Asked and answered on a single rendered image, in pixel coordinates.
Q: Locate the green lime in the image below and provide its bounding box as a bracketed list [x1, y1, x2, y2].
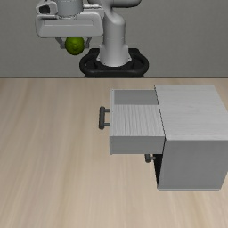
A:
[64, 37, 85, 56]

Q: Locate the grey open drawer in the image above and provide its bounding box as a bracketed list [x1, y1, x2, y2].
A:
[98, 88, 167, 156]

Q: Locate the grey cabinet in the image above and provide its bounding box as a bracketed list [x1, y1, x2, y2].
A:
[144, 84, 228, 191]

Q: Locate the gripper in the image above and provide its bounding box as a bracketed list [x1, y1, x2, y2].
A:
[35, 12, 105, 50]

